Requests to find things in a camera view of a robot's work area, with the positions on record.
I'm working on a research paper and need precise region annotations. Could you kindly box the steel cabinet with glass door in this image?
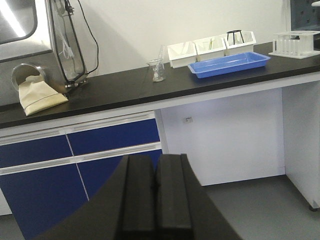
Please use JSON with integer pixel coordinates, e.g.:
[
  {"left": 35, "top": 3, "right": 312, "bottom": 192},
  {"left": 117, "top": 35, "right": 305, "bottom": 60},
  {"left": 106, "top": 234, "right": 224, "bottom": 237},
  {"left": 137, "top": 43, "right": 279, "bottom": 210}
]
[{"left": 0, "top": 0, "right": 88, "bottom": 92}]

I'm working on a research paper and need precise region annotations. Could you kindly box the glass beaker on counter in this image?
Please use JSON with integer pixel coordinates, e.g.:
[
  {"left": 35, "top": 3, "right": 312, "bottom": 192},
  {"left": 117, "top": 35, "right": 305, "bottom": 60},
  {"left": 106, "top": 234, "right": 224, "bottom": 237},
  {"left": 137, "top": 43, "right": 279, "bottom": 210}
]
[{"left": 147, "top": 58, "right": 166, "bottom": 82}]

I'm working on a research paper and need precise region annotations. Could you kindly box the grey blue pegboard drying rack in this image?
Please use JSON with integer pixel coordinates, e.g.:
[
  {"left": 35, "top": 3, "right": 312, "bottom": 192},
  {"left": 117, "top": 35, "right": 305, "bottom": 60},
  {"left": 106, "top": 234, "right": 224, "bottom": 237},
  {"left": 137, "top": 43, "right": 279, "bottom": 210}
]
[{"left": 290, "top": 0, "right": 320, "bottom": 31}]

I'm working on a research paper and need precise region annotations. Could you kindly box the black wire tripod stand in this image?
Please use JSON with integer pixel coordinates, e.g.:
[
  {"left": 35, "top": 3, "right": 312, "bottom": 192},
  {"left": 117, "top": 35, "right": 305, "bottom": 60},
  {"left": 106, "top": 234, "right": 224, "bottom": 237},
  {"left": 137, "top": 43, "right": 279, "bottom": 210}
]
[{"left": 226, "top": 29, "right": 245, "bottom": 46}]

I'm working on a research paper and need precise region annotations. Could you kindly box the blue drawer cabinet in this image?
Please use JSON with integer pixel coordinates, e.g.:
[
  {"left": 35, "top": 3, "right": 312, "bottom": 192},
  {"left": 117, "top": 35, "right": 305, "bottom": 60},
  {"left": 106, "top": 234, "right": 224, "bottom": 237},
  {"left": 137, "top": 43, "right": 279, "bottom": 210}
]
[{"left": 0, "top": 111, "right": 162, "bottom": 240}]

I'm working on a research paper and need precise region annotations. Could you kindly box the left white storage bin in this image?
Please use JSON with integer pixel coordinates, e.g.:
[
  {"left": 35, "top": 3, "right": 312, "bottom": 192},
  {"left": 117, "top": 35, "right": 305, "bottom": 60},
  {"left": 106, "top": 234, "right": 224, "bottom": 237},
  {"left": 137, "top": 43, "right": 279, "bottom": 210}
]
[{"left": 167, "top": 41, "right": 197, "bottom": 69}]

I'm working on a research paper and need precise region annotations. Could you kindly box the steel duct pipe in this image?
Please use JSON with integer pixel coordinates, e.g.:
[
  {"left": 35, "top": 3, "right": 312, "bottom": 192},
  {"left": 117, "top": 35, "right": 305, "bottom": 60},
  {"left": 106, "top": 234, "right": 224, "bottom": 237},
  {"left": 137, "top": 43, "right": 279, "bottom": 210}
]
[{"left": 11, "top": 63, "right": 47, "bottom": 92}]

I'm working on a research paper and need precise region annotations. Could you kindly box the white storage bin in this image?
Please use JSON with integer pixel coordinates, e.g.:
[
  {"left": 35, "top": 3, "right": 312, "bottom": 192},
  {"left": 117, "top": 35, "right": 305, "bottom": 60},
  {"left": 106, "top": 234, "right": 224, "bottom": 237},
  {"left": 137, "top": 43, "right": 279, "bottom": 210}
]
[
  {"left": 193, "top": 36, "right": 227, "bottom": 62},
  {"left": 167, "top": 41, "right": 197, "bottom": 69},
  {"left": 221, "top": 29, "right": 256, "bottom": 56}
]

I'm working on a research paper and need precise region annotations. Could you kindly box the black power cable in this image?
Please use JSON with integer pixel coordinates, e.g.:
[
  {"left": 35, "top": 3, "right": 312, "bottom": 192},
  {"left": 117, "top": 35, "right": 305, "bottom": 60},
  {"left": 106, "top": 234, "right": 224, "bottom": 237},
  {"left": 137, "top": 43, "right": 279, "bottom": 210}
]
[{"left": 76, "top": 0, "right": 100, "bottom": 75}]

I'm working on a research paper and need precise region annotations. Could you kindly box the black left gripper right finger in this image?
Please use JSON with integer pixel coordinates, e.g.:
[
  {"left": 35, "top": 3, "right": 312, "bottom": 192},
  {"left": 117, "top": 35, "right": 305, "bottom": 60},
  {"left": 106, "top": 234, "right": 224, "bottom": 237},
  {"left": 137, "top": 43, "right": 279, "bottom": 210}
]
[{"left": 156, "top": 154, "right": 241, "bottom": 240}]

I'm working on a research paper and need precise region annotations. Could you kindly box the cream cloth bag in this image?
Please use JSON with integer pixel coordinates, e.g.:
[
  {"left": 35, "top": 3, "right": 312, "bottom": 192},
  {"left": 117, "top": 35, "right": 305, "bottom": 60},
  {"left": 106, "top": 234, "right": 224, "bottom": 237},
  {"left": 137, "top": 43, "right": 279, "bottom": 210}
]
[{"left": 18, "top": 74, "right": 68, "bottom": 116}]

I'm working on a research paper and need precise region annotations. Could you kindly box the blue plastic tray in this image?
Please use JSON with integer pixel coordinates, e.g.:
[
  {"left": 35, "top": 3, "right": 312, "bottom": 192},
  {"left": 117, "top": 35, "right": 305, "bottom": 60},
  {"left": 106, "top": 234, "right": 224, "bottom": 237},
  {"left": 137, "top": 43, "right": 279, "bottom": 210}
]
[{"left": 188, "top": 52, "right": 271, "bottom": 79}]

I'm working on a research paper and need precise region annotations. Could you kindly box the right white storage bin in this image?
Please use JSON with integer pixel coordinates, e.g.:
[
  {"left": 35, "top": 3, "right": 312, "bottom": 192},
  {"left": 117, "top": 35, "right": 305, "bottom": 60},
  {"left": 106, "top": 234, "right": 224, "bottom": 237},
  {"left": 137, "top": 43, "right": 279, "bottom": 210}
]
[{"left": 221, "top": 29, "right": 256, "bottom": 56}]

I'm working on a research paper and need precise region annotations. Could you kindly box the middle white storage bin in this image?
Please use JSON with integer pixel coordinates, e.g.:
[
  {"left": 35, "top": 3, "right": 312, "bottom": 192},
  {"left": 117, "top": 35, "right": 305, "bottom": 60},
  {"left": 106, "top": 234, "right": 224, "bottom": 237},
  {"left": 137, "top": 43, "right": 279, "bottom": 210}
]
[{"left": 193, "top": 36, "right": 227, "bottom": 62}]

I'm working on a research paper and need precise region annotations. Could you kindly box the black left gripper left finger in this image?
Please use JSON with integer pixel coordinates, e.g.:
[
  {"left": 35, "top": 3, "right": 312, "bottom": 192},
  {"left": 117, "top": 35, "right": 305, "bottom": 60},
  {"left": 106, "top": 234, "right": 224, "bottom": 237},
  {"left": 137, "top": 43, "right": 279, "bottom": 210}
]
[{"left": 36, "top": 154, "right": 155, "bottom": 240}]

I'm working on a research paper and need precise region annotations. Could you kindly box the white test tube rack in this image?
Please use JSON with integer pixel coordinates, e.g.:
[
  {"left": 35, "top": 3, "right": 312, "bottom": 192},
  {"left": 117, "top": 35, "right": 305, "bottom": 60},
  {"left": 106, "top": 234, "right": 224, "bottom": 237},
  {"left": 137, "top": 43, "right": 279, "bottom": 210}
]
[{"left": 268, "top": 30, "right": 320, "bottom": 59}]

